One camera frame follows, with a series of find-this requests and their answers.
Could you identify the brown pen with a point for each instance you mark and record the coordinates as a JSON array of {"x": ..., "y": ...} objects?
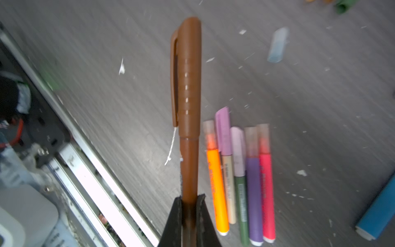
[{"x": 185, "y": 81}]

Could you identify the cream pen purple cap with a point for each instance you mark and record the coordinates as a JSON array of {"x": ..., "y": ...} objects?
[{"x": 222, "y": 121}]

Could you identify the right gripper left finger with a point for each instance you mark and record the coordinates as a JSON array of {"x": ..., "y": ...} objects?
[{"x": 172, "y": 234}]

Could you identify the green pen pink cap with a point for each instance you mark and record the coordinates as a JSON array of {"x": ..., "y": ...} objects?
[{"x": 238, "y": 147}]

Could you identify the purple highlighter marker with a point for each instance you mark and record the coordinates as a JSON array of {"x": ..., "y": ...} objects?
[{"x": 253, "y": 175}]

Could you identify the blue highlighter marker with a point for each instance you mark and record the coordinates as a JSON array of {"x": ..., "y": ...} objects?
[{"x": 379, "y": 214}]

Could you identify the white tablet device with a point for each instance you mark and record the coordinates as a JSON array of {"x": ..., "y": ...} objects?
[{"x": 27, "y": 217}]

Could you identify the clear blue marker cap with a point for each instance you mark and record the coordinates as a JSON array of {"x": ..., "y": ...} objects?
[{"x": 278, "y": 45}]

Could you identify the orange highlighter marker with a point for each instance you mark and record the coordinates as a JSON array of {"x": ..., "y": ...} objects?
[{"x": 216, "y": 180}]

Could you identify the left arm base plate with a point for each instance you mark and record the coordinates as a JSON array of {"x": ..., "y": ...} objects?
[{"x": 28, "y": 123}]

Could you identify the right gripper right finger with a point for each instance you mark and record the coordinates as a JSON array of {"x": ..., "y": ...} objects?
[{"x": 206, "y": 235}]

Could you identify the pink highlighter marker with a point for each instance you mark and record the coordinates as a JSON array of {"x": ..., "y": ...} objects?
[{"x": 268, "y": 214}]

